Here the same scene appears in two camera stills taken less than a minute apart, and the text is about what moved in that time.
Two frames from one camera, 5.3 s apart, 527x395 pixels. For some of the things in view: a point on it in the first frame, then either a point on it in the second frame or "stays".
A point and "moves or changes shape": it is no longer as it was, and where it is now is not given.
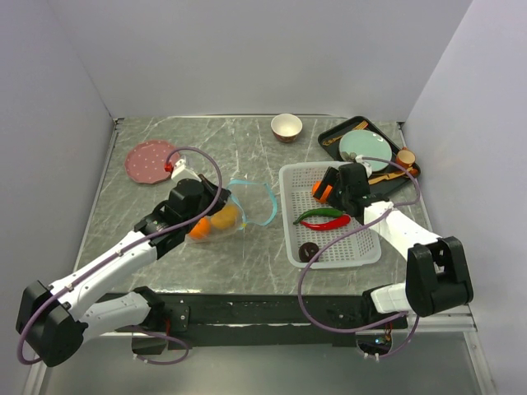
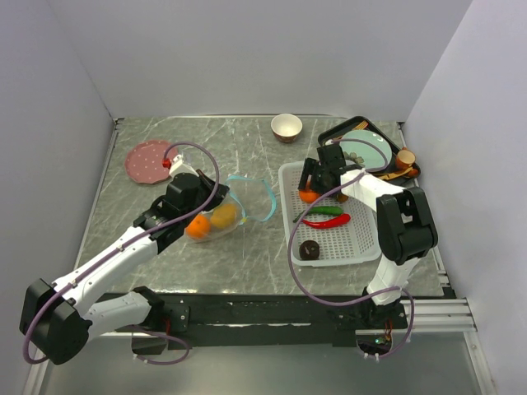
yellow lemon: x=225 y=218 stays
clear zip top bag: x=249 y=202 stays
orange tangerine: x=202 y=229 stays
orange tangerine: x=326 y=192 moves or changes shape
